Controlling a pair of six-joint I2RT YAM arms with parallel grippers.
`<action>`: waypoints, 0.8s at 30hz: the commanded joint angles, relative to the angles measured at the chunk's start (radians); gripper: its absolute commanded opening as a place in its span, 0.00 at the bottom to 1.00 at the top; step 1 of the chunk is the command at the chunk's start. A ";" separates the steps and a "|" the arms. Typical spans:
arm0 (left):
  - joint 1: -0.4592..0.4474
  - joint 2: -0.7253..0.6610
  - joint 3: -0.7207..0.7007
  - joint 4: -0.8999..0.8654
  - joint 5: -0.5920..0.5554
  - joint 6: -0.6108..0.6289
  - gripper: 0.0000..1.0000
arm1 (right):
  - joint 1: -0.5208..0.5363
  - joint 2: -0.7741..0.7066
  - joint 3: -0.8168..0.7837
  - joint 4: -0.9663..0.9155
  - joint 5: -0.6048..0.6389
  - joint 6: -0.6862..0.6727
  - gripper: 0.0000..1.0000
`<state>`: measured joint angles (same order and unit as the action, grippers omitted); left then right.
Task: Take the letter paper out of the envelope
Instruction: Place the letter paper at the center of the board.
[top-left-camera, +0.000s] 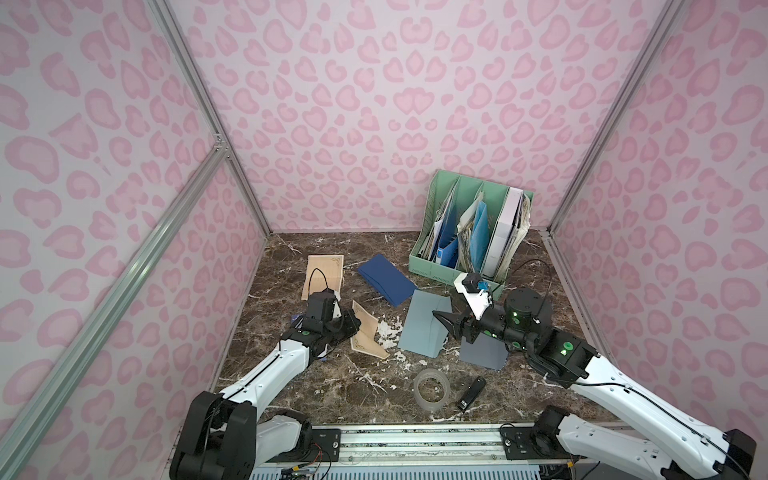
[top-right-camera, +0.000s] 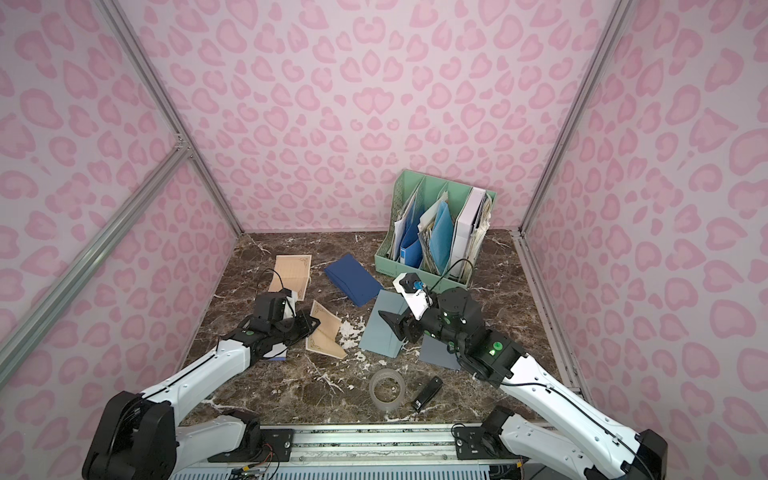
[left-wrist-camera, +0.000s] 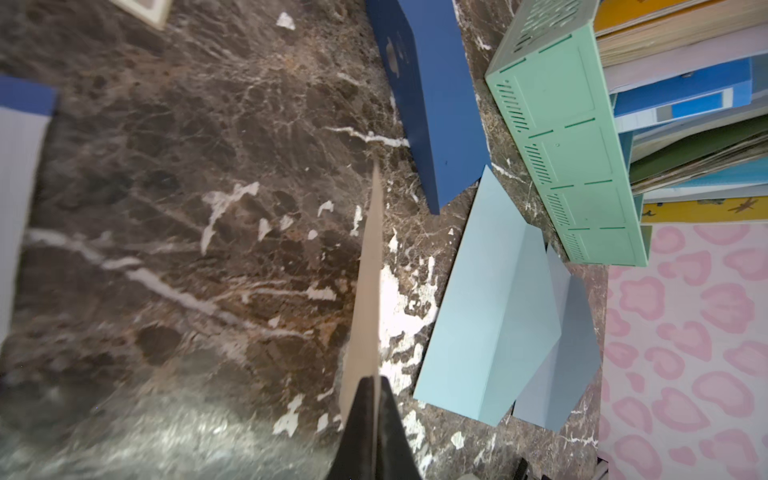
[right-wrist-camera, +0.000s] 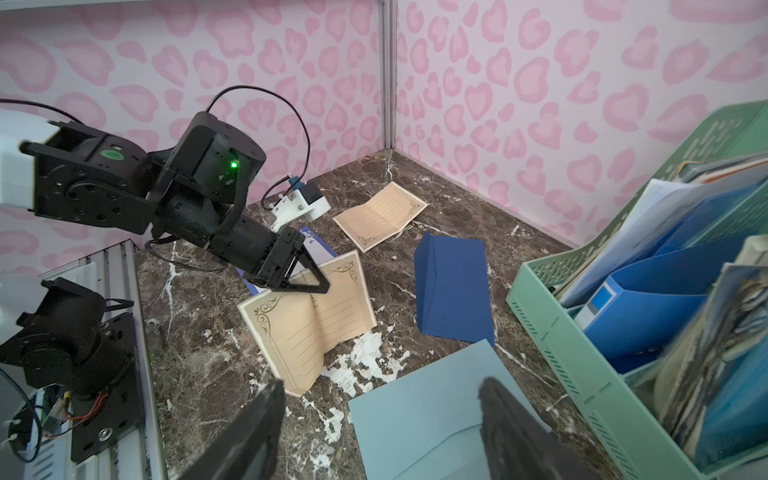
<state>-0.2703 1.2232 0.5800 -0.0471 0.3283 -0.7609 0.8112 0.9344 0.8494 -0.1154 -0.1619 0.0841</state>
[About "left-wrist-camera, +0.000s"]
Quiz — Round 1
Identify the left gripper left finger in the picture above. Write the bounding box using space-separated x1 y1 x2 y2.
326 377 376 480

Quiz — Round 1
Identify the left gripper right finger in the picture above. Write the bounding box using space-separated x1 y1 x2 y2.
375 376 422 480

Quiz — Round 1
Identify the beige letter paper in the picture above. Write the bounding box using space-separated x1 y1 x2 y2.
338 163 385 433

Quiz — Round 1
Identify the grey envelope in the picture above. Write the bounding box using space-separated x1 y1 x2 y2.
512 246 601 432

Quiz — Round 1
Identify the light blue envelope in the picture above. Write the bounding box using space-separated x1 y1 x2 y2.
414 169 561 426

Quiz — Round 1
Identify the dark blue envelope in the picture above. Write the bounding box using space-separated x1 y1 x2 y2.
365 0 491 215

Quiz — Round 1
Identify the white letter paper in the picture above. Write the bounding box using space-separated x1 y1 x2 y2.
1 75 56 338

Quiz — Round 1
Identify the cream letter paper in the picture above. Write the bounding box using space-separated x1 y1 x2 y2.
110 0 173 31

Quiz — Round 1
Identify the green file organizer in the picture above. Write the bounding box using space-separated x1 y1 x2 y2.
485 0 652 267

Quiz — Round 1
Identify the blue folder in organizer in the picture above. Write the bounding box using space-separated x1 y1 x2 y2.
614 58 752 133

